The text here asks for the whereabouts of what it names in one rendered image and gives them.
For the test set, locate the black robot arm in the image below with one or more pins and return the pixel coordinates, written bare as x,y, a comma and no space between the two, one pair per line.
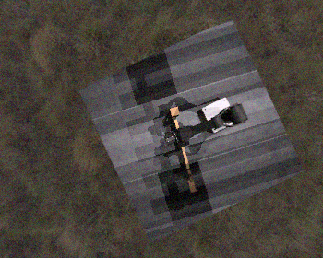
182,135

